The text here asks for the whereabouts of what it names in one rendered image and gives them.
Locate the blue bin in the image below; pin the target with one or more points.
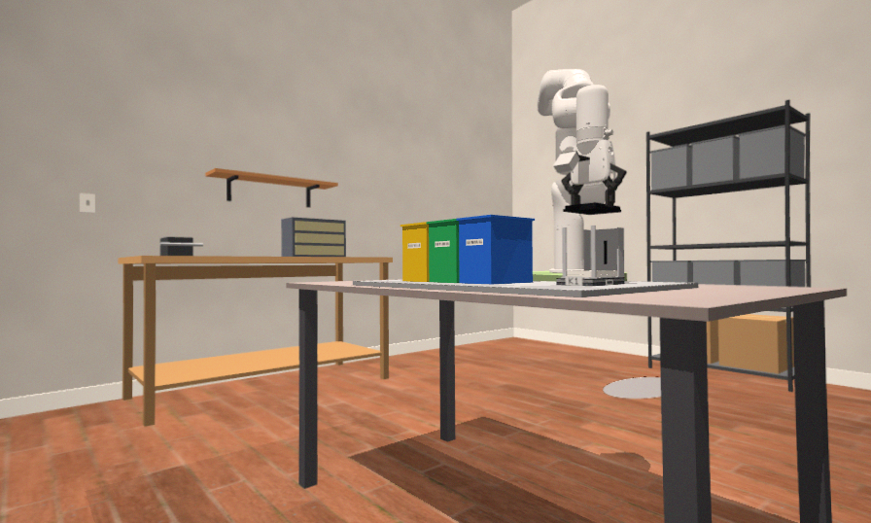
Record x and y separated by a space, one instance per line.
495 249

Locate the yellow open bin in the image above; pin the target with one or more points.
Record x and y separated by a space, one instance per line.
415 252

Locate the green bin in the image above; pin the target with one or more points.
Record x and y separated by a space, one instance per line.
444 251

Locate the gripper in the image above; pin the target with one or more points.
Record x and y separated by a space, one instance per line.
596 169

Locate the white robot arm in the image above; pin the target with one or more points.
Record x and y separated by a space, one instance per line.
579 113

